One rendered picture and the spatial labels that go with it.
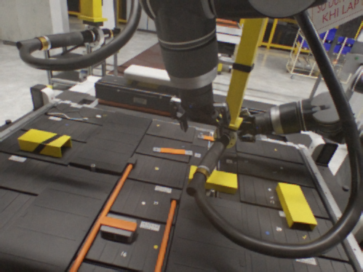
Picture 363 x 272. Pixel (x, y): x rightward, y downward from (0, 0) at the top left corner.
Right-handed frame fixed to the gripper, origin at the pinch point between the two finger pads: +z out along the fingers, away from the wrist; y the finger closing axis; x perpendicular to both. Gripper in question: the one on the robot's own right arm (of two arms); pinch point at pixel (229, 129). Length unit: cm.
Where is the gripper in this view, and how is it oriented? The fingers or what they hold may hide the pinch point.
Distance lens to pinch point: 96.3
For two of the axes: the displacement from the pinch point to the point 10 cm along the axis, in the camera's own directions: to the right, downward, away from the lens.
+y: 3.4, 8.9, 3.0
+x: 4.1, -4.3, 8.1
